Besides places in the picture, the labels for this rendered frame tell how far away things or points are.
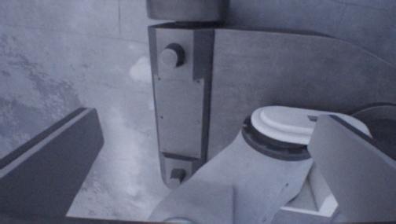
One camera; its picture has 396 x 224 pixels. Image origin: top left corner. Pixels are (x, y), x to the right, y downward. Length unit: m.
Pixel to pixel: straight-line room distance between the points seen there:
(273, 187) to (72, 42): 0.79
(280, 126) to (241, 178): 0.11
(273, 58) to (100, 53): 0.59
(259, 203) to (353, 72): 0.35
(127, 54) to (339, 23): 0.64
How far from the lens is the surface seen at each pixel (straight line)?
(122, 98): 0.82
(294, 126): 0.36
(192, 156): 0.58
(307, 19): 0.64
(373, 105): 0.55
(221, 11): 0.47
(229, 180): 0.30
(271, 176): 0.32
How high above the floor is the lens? 0.61
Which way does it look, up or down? 59 degrees down
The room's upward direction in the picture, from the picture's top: 156 degrees counter-clockwise
